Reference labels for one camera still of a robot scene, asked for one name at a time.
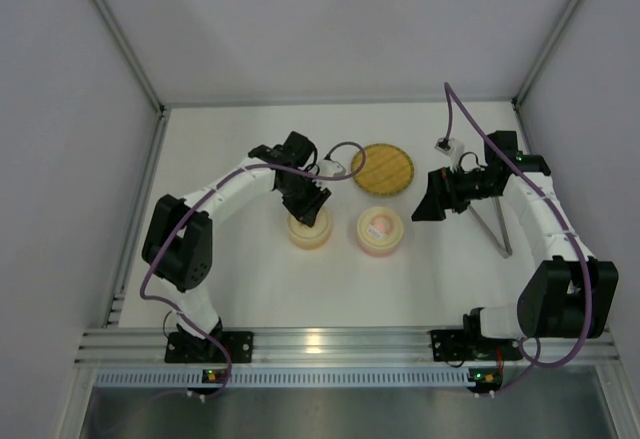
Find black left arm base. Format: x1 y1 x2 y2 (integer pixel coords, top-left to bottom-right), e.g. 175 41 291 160
164 331 254 364

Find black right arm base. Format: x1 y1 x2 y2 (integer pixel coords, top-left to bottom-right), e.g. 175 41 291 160
429 308 523 364

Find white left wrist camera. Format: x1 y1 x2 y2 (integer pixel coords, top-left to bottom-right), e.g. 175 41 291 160
317 159 346 178

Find cream lid pink handle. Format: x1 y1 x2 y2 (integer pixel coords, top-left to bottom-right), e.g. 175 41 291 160
356 206 404 237

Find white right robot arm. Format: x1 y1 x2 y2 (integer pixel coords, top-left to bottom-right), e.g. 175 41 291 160
411 131 619 343

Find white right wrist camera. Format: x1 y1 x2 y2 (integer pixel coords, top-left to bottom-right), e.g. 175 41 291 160
435 138 465 171

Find right aluminium frame post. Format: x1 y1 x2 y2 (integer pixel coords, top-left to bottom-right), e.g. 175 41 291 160
511 0 585 112

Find round bamboo tray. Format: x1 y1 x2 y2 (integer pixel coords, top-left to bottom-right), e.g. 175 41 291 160
350 143 415 197

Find stainless steel tongs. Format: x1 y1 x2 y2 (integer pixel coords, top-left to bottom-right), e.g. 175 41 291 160
468 198 513 259

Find pink lunch box bowl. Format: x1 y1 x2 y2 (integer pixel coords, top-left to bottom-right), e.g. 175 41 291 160
357 231 403 258

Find cream lid orange handle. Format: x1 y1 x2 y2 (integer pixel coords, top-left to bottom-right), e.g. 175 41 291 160
286 207 333 239

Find aluminium frame post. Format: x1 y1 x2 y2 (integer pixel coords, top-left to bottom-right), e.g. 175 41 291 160
89 0 166 115
511 0 585 112

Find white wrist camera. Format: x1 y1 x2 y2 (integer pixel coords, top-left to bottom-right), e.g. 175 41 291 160
317 159 346 178
435 138 465 171

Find slotted cable duct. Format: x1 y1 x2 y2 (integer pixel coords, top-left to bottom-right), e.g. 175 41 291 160
94 367 501 388

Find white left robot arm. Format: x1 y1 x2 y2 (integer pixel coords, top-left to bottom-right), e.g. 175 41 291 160
141 132 345 343

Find yellow lunch box bowl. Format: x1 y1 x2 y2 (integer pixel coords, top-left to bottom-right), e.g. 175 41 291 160
290 236 329 250

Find left aluminium frame post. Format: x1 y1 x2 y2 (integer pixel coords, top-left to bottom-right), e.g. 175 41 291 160
89 0 166 115

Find aluminium mounting rail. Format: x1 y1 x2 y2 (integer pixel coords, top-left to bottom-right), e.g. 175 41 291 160
74 326 620 366

